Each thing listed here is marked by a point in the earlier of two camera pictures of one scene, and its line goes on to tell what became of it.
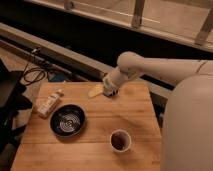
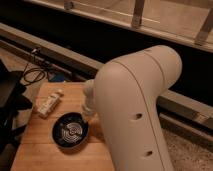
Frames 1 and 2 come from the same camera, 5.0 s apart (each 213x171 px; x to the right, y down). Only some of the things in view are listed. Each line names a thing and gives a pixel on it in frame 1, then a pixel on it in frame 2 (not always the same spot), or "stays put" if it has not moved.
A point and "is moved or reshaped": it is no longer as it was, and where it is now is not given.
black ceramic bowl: x=67 y=120 is moved or reshaped
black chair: x=13 y=100 stays put
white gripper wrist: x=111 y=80 -> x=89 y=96
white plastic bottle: x=46 y=107 stays put
